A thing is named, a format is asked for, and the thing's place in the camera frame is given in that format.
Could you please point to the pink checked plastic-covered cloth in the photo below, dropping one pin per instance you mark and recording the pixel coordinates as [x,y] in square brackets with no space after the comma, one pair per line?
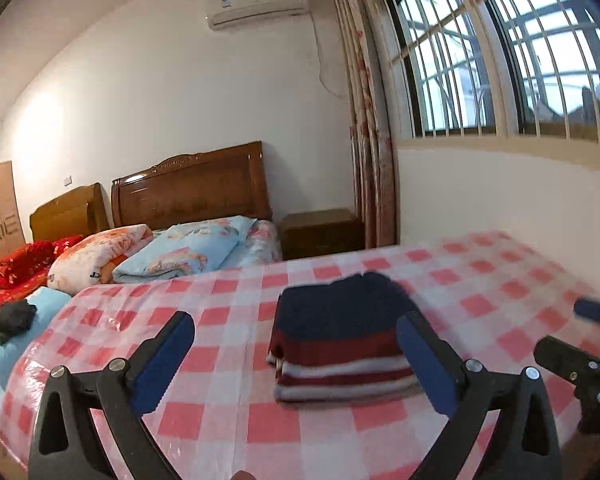
[230,360]

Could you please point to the floral bed sheet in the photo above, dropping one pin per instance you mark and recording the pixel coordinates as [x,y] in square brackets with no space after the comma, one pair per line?
[265,242]

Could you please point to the dark folded cloth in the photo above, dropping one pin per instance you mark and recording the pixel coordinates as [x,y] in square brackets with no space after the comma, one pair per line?
[14,321]

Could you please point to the barred window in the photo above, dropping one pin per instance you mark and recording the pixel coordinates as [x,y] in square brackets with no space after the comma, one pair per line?
[505,50]

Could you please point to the small wooden headboard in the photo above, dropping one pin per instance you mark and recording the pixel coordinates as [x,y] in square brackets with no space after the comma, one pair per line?
[67,215]

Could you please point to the white air conditioner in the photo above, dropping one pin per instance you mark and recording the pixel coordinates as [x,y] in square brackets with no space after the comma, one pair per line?
[257,7]

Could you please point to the light blue blanket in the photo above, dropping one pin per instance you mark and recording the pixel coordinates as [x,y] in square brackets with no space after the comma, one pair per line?
[42,320]

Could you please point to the large wooden headboard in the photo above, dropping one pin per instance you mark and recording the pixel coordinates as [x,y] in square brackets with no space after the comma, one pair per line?
[195,185]

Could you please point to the wooden nightstand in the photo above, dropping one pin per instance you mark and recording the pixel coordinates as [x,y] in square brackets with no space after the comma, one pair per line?
[320,235]

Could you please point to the red blanket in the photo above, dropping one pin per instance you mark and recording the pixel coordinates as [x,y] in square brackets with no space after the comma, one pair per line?
[15,270]

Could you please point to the blue floral quilt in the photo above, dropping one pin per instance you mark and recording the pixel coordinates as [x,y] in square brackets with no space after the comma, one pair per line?
[185,250]

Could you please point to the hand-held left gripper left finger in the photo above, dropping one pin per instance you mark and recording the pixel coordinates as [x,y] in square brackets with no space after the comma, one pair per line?
[162,360]

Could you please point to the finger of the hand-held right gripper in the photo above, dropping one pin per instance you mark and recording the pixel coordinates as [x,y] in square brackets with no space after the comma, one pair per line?
[597,312]
[570,360]

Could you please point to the red white navy striped sweater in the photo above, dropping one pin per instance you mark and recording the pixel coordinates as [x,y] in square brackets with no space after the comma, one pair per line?
[340,335]

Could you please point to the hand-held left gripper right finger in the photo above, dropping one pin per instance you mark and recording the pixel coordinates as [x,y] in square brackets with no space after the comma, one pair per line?
[427,365]

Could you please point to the floral curtain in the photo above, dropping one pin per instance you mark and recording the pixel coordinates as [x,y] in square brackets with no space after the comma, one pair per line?
[370,135]

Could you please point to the orange floral quilt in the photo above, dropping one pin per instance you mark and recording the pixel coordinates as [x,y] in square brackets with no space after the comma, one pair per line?
[87,260]

